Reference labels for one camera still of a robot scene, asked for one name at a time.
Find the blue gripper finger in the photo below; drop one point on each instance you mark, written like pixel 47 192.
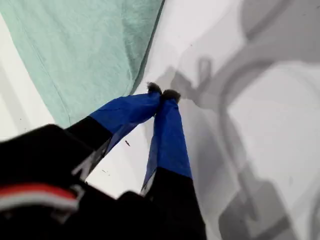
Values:
pixel 170 140
pixel 127 110

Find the pale green T-shirt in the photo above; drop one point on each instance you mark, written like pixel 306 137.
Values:
pixel 75 50

